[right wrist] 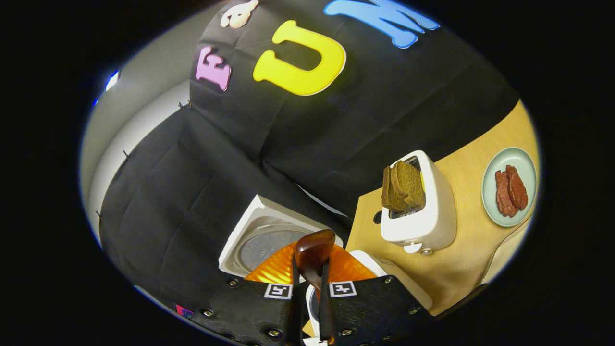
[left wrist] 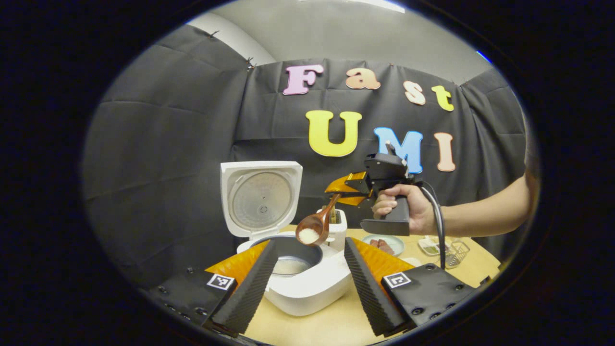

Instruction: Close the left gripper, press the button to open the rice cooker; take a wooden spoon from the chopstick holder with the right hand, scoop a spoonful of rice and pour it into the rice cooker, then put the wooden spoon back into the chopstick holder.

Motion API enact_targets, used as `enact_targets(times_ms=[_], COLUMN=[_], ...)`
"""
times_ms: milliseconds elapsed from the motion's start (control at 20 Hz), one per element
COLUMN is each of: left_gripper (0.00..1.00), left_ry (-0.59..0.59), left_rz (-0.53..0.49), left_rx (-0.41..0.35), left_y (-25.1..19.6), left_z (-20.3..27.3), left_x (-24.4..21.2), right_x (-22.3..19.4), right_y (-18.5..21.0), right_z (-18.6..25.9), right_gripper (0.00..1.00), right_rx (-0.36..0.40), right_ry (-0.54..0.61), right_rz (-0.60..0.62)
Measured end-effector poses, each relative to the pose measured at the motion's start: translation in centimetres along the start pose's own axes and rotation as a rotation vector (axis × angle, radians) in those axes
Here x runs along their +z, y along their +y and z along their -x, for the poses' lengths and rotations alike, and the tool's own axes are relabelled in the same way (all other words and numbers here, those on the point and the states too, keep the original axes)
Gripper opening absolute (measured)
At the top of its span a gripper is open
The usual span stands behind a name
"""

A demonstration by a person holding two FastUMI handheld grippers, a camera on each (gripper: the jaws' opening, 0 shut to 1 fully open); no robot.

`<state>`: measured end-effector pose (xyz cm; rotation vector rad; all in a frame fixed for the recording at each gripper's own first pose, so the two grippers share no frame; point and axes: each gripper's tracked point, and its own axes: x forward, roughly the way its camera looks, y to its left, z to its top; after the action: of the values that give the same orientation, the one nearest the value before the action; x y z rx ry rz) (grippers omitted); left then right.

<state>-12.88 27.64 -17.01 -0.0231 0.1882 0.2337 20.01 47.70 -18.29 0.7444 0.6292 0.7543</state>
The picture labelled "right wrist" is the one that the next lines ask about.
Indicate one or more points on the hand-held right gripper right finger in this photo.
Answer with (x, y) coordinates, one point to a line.
(375, 307)

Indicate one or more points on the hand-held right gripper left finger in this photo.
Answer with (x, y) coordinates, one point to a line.
(240, 307)

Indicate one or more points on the brown wooden spoon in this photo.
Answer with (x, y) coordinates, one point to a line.
(314, 252)

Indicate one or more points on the white rice cooker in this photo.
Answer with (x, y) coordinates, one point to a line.
(250, 226)

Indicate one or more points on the white toaster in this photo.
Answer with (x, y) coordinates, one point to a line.
(432, 216)

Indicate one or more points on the pale green plate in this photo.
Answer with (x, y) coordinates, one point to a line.
(523, 158)

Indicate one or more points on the black backdrop cloth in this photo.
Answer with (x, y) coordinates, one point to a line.
(384, 96)

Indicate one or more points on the large ceiling light panel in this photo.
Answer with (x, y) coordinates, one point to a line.
(112, 80)

